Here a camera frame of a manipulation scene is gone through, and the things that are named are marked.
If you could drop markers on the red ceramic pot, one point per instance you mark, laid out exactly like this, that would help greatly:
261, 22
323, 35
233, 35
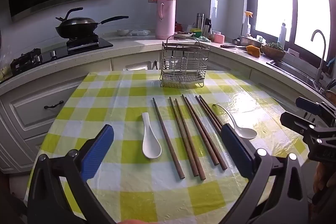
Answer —
178, 27

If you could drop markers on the pink plastic cup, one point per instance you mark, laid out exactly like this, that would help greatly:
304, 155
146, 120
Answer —
219, 38

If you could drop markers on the steel vacuum bottle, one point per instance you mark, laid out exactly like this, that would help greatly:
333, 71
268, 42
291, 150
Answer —
200, 21

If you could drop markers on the kitchen sink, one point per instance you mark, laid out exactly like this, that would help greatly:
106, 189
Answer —
296, 73

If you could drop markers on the brown wooden chopstick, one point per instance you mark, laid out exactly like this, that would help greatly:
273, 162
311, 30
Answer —
197, 162
203, 134
185, 141
209, 114
218, 121
169, 144
220, 159

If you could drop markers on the white detergent bottle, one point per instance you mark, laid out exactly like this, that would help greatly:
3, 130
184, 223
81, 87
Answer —
282, 36

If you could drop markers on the person's right hand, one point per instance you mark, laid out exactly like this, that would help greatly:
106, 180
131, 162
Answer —
323, 183

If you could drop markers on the steel wire utensil basket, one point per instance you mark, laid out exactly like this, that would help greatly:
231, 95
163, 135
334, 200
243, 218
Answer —
183, 64

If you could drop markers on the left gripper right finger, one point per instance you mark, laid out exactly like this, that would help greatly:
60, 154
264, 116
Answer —
240, 150

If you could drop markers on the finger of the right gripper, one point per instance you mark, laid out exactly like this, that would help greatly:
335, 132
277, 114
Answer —
315, 108
296, 123

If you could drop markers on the pink thermos flask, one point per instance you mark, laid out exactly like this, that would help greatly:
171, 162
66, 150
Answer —
165, 19

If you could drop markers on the green yellow lidded container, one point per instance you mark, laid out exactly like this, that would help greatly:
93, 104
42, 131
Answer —
196, 32

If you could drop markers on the orange sponge cloth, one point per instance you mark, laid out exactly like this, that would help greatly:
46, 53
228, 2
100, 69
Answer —
253, 51

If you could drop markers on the yellow white checkered tablecloth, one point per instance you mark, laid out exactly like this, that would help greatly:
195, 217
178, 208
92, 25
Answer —
167, 163

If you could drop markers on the white packaged bag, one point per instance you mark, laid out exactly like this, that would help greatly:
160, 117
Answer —
139, 33

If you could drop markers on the black gas stove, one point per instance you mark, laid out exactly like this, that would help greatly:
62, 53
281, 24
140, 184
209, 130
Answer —
36, 57

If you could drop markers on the plate with food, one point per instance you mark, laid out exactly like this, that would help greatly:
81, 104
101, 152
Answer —
183, 35

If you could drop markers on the green dish cloth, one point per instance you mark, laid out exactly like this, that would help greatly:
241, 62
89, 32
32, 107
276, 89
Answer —
203, 39

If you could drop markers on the black cabinet door handle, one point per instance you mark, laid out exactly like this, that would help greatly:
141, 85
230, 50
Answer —
155, 65

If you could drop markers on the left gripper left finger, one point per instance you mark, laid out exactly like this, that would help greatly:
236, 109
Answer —
95, 152

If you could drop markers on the black drawer handle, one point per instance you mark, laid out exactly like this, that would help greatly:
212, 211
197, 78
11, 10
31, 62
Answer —
54, 106

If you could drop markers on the black wok with lid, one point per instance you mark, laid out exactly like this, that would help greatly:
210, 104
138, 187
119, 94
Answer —
70, 28

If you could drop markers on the wicker basket with greens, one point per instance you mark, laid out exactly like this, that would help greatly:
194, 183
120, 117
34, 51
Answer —
272, 53

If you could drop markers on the knife with dark handle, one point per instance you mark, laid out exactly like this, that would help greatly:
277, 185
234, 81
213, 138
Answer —
231, 46

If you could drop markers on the spray bottle yellow nozzle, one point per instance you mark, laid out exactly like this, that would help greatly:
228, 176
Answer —
246, 27

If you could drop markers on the small white bowl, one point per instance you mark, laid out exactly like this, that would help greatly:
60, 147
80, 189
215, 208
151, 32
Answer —
123, 32

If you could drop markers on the white ceramic spoon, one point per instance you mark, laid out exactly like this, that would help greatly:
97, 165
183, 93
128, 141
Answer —
150, 146
243, 132

